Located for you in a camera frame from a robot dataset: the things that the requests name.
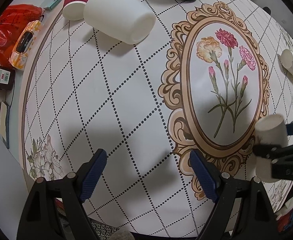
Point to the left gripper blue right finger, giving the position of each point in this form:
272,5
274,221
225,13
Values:
205,173

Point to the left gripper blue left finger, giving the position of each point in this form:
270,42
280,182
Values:
90,173

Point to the white paper cup bamboo print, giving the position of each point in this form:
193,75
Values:
269,130

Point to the lying white bamboo paper cup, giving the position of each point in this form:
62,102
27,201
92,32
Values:
286,60

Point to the plain white plastic cup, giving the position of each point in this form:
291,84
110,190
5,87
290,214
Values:
126,20

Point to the floral patterned tablecloth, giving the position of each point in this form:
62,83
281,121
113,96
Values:
207,71

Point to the orange tissue pack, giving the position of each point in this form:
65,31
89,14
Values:
24,44

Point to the red plastic bag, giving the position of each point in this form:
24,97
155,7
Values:
13,21

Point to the teal phone case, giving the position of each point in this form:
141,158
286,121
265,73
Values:
49,5

